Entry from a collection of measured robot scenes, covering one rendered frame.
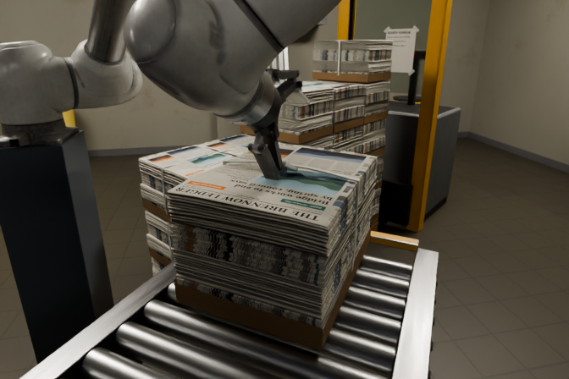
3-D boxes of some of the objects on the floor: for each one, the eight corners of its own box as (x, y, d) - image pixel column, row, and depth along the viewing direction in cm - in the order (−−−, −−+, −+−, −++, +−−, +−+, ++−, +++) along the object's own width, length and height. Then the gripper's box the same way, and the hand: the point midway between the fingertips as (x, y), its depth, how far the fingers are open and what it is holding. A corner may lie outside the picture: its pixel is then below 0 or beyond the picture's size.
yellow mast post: (329, 204, 308) (340, -47, 251) (336, 200, 315) (347, -44, 257) (339, 206, 303) (352, -49, 245) (345, 203, 309) (359, -47, 251)
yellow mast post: (406, 228, 267) (439, -64, 209) (411, 224, 273) (444, -62, 216) (417, 233, 261) (455, -68, 203) (422, 227, 268) (461, -64, 210)
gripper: (243, 19, 57) (290, 74, 76) (208, 178, 54) (267, 194, 73) (288, 17, 54) (326, 76, 73) (254, 186, 51) (303, 200, 70)
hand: (295, 134), depth 72 cm, fingers open, 13 cm apart
